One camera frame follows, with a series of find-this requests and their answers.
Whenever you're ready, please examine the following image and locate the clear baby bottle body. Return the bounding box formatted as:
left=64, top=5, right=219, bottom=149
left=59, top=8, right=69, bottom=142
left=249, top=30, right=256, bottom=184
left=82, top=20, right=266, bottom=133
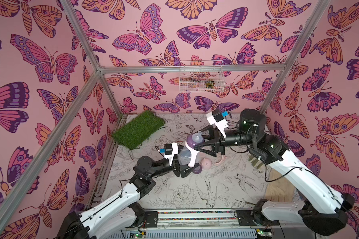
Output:
left=178, top=146, right=191, bottom=165

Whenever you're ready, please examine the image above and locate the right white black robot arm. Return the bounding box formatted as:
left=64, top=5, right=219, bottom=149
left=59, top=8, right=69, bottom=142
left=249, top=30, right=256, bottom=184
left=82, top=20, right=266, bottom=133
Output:
left=193, top=109, right=355, bottom=237

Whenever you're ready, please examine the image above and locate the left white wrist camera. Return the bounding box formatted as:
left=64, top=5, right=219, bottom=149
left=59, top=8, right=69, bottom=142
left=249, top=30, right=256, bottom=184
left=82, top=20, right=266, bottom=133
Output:
left=159, top=143, right=179, bottom=159

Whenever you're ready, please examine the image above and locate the white wire basket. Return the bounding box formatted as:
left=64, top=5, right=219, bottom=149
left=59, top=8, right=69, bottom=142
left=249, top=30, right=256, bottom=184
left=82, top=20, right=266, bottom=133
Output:
left=178, top=65, right=225, bottom=94

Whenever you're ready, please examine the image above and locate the green artificial grass mat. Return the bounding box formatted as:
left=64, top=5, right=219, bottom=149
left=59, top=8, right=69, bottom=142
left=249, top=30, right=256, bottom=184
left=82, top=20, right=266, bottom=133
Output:
left=112, top=111, right=165, bottom=150

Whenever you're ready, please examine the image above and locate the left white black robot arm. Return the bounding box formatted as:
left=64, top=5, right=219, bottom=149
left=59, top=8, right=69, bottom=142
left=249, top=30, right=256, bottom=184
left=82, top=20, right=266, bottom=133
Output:
left=57, top=156, right=199, bottom=239

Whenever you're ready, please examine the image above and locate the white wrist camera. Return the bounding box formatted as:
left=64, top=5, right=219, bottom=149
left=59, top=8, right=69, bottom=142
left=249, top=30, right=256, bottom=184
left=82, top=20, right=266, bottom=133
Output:
left=159, top=143, right=179, bottom=159
left=206, top=109, right=229, bottom=137

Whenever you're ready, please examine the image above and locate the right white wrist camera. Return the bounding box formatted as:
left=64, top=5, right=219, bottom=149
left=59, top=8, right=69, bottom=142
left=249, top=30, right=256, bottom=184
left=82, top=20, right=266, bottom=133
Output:
left=206, top=109, right=229, bottom=137

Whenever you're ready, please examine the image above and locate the purple nipple collar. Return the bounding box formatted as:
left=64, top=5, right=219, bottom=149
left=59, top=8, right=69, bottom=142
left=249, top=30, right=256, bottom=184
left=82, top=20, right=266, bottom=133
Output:
left=192, top=165, right=202, bottom=174
left=186, top=131, right=204, bottom=149

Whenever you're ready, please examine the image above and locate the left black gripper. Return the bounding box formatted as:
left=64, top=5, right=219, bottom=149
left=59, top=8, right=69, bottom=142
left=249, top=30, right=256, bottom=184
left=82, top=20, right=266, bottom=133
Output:
left=147, top=147, right=196, bottom=180

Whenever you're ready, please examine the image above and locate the beige work glove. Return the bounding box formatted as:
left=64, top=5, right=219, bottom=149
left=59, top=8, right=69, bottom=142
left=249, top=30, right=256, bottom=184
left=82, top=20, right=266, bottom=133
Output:
left=248, top=156, right=265, bottom=173

